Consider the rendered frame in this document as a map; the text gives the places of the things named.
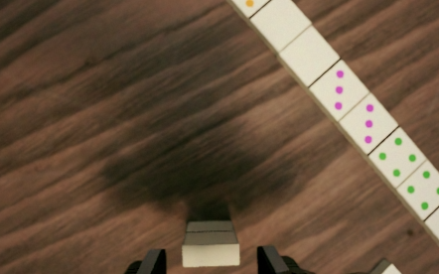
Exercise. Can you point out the white domino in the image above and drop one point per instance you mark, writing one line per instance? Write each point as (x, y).
(379, 139)
(276, 22)
(385, 268)
(322, 74)
(419, 192)

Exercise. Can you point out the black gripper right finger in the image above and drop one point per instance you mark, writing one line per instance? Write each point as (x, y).
(270, 262)

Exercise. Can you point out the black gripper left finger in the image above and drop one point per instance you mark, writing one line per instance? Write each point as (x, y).
(153, 263)

